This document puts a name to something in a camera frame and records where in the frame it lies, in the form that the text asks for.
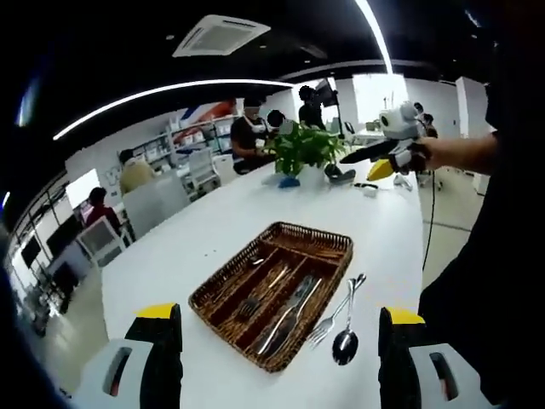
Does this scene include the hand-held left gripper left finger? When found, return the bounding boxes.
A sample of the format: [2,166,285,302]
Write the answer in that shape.
[67,302,185,409]

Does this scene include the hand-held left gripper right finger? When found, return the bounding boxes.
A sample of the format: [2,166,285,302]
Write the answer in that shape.
[359,305,495,409]

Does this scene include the steel fork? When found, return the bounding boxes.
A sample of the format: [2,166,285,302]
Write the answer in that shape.
[307,274,367,349]
[237,266,290,321]

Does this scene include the brown wicker storage tray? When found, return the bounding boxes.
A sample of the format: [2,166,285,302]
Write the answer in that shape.
[187,221,354,374]

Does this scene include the steel knife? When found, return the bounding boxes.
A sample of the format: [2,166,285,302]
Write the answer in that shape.
[255,280,316,357]
[272,274,324,342]

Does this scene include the white storage shelf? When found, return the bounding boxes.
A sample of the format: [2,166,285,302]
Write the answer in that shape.
[127,114,239,171]

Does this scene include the person's right hand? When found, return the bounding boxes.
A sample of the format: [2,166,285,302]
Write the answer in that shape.
[407,138,439,174]

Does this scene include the black oblong case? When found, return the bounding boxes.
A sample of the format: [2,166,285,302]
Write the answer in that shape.
[324,164,357,184]

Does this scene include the green potted plant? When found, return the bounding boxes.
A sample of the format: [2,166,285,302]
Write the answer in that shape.
[263,121,348,188]

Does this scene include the ceiling light strip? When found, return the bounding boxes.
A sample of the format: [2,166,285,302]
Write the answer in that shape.
[53,78,295,141]
[355,0,395,76]

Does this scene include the monitor on black stand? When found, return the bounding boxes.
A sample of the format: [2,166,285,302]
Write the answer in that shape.
[314,78,346,137]

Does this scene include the person's dark clothing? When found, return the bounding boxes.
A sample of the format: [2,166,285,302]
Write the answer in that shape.
[419,63,545,406]

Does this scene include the white mesh office chair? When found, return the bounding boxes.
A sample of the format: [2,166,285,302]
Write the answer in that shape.
[186,147,221,191]
[76,215,129,268]

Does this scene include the frosted desk partition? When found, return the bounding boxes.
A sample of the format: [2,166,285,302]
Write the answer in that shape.
[122,174,191,238]

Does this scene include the black desk monitor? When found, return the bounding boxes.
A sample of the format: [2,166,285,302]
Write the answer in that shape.
[45,215,82,256]
[20,238,42,268]

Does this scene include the ceiling air conditioner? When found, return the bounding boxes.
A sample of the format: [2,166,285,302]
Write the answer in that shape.
[172,14,273,59]

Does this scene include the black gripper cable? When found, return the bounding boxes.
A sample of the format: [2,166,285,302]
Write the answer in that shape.
[421,170,439,272]

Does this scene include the bright wall screen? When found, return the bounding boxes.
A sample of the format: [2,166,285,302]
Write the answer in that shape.
[66,168,101,210]

